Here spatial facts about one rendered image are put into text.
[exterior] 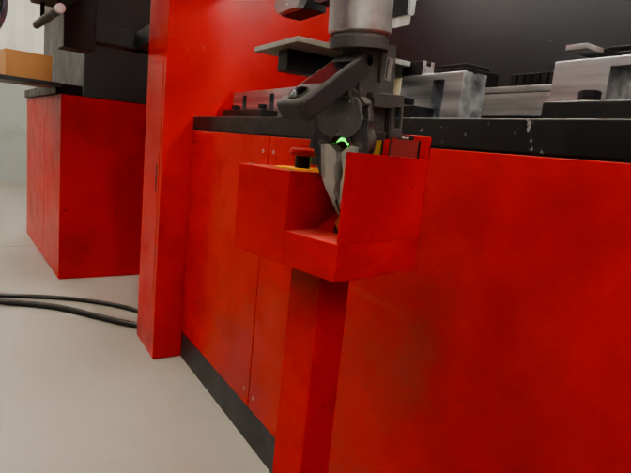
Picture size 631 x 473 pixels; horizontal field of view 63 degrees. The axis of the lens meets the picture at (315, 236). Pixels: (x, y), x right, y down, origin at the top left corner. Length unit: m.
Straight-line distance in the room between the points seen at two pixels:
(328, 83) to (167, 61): 1.30
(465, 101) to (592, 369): 0.51
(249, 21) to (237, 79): 0.20
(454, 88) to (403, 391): 0.54
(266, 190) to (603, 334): 0.43
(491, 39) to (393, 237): 1.10
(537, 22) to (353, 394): 1.09
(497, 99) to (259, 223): 0.73
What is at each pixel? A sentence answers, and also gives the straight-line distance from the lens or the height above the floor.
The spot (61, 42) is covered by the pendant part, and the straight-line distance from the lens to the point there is 2.37.
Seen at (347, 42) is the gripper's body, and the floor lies 0.93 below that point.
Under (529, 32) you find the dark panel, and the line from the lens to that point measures 1.61.
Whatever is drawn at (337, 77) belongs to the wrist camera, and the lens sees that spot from 0.60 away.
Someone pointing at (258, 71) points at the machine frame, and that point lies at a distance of 1.97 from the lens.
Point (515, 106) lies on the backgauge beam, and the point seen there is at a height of 0.94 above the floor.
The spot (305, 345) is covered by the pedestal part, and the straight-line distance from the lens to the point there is 0.72.
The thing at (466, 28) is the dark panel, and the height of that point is 1.22.
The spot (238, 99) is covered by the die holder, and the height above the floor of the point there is 0.95.
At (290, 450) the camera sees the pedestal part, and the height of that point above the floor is 0.38.
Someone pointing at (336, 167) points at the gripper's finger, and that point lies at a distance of 0.65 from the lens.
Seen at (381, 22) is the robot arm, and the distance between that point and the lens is 0.63.
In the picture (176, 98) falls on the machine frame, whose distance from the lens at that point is 1.85.
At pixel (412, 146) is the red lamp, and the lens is 0.71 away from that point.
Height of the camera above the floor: 0.81
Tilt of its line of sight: 10 degrees down
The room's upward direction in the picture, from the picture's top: 6 degrees clockwise
